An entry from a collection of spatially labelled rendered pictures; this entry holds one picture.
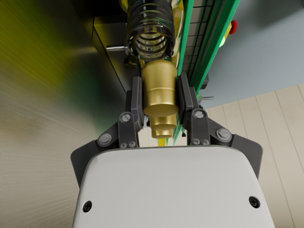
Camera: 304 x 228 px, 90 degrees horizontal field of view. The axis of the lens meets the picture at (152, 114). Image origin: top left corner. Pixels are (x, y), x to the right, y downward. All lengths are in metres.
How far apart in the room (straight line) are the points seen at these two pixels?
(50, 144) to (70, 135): 0.04
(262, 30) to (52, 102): 0.70
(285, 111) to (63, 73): 2.43
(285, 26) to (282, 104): 1.81
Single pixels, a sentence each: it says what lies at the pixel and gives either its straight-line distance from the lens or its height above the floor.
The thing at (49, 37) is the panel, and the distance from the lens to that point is 0.22.
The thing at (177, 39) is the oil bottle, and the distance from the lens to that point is 0.17.
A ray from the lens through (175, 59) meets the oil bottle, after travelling 0.21.
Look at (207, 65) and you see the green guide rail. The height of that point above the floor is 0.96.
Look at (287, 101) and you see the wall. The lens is 2.53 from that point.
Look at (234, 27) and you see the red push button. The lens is 0.60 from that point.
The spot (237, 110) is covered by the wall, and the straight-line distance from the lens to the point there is 2.55.
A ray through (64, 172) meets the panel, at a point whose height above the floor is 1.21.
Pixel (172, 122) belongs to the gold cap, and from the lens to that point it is 0.18.
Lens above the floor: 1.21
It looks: 20 degrees down
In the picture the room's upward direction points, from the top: 178 degrees clockwise
